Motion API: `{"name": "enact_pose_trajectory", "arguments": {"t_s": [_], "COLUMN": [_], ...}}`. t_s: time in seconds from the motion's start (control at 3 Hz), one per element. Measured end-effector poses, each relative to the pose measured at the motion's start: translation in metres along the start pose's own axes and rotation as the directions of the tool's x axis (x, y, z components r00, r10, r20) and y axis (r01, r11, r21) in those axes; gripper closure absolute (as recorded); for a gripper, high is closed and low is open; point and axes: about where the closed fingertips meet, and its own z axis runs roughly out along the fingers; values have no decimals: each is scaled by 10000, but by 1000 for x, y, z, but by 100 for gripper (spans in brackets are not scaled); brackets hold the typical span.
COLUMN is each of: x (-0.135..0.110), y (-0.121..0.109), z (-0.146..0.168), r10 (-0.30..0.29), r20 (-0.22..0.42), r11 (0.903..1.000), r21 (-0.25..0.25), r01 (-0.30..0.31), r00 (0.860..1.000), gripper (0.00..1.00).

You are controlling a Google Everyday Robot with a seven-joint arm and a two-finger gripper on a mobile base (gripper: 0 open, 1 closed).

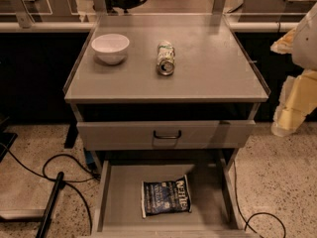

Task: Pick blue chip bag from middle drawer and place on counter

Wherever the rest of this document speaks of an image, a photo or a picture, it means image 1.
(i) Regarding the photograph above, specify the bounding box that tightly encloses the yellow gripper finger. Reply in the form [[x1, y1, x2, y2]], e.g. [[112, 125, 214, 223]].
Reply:
[[271, 69, 317, 137], [270, 29, 296, 55]]

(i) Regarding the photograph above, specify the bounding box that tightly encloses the blue chip bag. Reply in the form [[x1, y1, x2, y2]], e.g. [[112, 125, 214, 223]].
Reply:
[[141, 175, 191, 218]]

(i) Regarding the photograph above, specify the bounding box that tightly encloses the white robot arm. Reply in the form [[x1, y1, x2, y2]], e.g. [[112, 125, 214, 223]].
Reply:
[[270, 4, 317, 137]]

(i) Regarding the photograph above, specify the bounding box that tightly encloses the grey top drawer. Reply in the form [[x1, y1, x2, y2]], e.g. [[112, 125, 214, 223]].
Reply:
[[77, 120, 256, 151]]

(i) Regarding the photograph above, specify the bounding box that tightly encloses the open grey middle drawer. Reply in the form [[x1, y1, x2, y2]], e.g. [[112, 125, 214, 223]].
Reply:
[[92, 161, 246, 238]]

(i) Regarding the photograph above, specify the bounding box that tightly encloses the grey drawer cabinet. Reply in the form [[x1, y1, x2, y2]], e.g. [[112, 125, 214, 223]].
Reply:
[[65, 14, 269, 238]]

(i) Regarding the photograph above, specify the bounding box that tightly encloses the green white soda can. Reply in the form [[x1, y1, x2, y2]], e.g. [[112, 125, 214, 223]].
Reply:
[[157, 41, 175, 76]]

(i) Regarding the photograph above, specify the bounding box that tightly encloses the white ceramic bowl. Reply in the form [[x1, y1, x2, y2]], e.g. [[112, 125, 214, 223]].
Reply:
[[91, 34, 130, 64]]

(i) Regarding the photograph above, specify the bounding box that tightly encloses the black bar on floor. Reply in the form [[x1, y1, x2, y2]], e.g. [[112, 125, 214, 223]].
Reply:
[[36, 172, 64, 238]]

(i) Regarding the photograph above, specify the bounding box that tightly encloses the black floor cable right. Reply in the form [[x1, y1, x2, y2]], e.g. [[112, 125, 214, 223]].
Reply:
[[233, 160, 287, 238]]

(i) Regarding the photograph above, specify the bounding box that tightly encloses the black floor cable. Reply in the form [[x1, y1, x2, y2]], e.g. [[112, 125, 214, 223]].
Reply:
[[0, 142, 101, 233], [233, 160, 287, 238]]

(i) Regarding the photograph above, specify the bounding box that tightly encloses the black drawer handle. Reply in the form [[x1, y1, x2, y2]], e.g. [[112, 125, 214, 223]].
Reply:
[[153, 130, 182, 140]]

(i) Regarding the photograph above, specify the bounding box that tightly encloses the black floor cable left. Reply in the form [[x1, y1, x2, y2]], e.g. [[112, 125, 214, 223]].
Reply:
[[0, 142, 101, 233]]

